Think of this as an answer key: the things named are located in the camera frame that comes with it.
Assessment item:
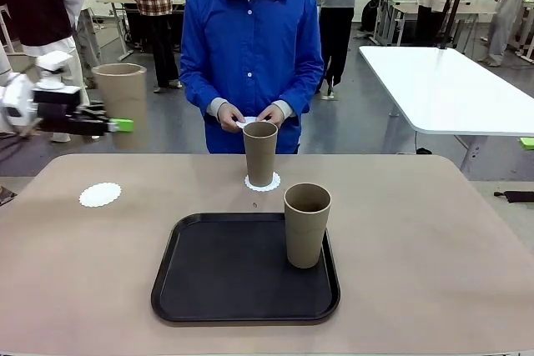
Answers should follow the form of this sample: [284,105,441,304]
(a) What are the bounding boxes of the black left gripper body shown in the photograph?
[33,89,84,134]

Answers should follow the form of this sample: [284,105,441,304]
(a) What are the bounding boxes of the tall tan cup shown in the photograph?
[92,63,148,151]
[284,183,333,269]
[242,121,279,188]

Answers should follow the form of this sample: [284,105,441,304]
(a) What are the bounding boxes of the person's left forearm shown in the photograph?
[277,68,325,119]

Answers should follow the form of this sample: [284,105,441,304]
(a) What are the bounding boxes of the person's right forearm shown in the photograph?
[179,68,229,119]

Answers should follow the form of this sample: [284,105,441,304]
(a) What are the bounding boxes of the person's right hand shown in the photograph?
[216,101,247,133]

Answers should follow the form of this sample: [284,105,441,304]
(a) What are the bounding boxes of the person's left hand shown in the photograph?
[256,101,285,128]

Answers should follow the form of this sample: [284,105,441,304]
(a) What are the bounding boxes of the person in grey trousers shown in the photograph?
[73,8,105,90]

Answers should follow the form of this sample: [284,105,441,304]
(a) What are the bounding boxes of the white cylindrical appliance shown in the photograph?
[0,41,13,78]

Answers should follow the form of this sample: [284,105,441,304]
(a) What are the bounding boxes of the person in blue shirt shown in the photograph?
[179,0,325,155]

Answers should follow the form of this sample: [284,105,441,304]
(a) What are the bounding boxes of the black plastic tray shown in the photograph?
[150,212,341,323]

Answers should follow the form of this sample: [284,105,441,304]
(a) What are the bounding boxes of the black backpack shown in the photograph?
[360,0,380,34]

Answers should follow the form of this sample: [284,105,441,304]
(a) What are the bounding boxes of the white rounded table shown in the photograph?
[358,45,534,173]

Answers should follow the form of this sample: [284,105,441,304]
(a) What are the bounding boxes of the black tripod stand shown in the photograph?
[436,0,476,51]

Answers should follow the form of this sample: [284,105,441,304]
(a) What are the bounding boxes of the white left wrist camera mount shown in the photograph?
[35,50,74,90]

